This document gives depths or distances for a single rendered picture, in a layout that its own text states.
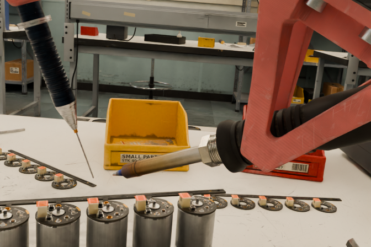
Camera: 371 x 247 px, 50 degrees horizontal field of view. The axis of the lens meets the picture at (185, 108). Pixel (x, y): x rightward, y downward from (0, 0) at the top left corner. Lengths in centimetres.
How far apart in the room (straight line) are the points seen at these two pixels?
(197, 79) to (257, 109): 446
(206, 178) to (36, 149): 22
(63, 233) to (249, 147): 12
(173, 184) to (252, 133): 28
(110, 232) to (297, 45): 15
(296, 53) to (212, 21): 226
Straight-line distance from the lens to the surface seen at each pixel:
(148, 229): 25
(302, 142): 16
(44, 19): 20
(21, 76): 453
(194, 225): 25
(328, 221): 41
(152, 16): 245
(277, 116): 17
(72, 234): 24
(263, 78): 16
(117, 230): 24
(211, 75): 461
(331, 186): 50
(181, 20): 244
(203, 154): 19
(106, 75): 472
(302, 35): 18
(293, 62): 18
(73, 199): 26
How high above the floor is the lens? 93
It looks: 13 degrees down
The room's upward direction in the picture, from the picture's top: 5 degrees clockwise
